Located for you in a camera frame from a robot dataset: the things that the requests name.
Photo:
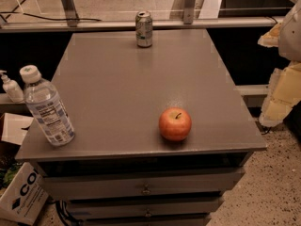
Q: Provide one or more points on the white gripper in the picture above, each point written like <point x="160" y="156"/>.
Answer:
<point x="291" y="37"/>

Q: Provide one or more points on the silver green 7up can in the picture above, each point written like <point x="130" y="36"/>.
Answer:
<point x="143" y="29"/>

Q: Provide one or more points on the red yellow apple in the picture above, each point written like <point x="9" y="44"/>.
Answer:
<point x="175" y="124"/>

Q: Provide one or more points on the grey drawer cabinet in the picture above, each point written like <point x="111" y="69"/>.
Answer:
<point x="118" y="170"/>

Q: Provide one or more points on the clear plastic water bottle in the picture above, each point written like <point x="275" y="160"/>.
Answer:
<point x="45" y="104"/>

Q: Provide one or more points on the white pump dispenser bottle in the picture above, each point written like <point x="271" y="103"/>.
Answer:
<point x="11" y="88"/>

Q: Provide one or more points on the brown open cardboard box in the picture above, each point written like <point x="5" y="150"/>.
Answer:
<point x="13" y="129"/>

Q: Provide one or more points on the white cardboard box with print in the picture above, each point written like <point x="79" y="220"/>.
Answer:
<point x="24" y="198"/>

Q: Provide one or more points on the metal frame rail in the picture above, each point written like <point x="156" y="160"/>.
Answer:
<point x="100" y="15"/>

